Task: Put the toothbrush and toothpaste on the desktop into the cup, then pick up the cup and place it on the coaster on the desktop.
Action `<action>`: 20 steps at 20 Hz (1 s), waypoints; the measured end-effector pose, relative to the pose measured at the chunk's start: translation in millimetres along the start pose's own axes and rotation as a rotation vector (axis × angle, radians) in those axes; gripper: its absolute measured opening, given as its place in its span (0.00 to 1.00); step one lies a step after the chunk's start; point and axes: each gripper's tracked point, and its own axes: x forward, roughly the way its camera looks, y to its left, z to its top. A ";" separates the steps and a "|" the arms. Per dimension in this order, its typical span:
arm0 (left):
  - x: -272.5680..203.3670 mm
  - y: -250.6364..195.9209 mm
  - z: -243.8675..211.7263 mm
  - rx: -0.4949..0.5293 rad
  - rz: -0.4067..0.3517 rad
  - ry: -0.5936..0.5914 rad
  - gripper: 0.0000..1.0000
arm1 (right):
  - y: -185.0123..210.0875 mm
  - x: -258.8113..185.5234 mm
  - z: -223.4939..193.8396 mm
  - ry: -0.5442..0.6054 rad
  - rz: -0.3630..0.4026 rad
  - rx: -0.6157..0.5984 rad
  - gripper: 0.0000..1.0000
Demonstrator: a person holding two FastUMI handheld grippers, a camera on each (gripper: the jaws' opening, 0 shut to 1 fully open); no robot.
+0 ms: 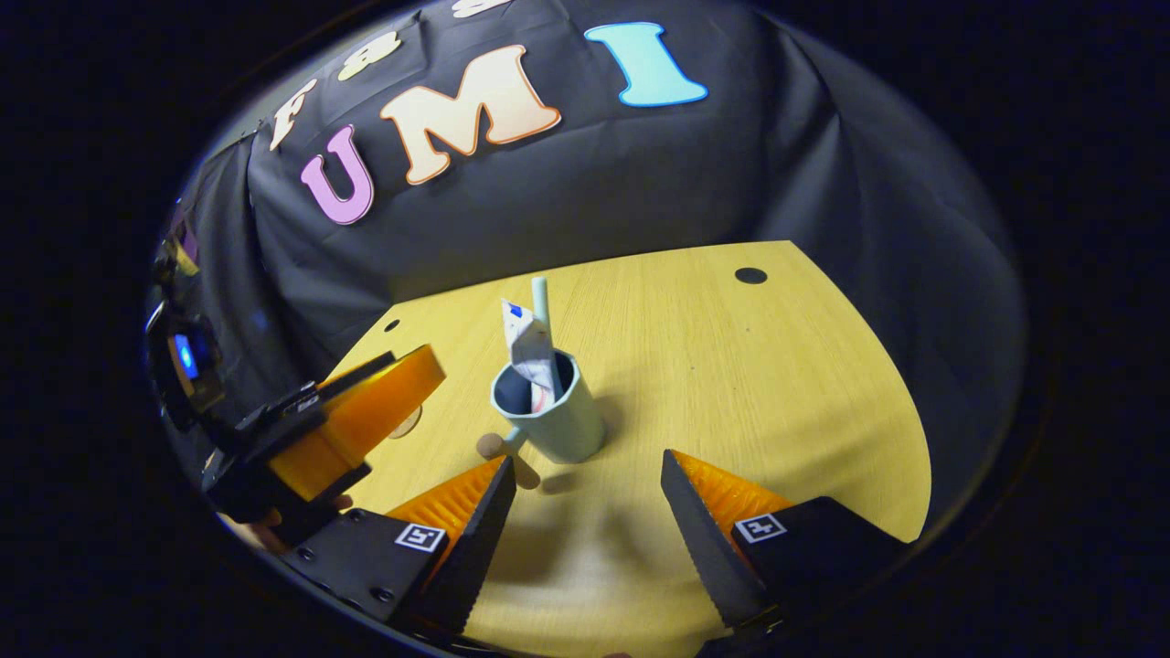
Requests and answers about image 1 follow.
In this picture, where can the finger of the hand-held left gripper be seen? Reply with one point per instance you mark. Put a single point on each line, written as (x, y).
(352, 373)
(366, 420)

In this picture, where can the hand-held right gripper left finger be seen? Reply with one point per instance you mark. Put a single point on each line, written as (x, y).
(471, 548)

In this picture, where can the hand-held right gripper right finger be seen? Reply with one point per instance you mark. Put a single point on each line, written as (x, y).
(699, 548)

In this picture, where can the round brown coaster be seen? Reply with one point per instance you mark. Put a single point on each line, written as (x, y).
(409, 425)

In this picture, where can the white toothpaste tube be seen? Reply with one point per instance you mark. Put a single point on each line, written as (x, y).
(530, 352)

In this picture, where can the pale green toothbrush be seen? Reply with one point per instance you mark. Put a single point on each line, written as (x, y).
(540, 297)

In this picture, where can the wooden desktop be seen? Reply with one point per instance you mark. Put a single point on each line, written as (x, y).
(731, 366)

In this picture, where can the black backdrop cloth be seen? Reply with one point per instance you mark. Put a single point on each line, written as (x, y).
(594, 183)

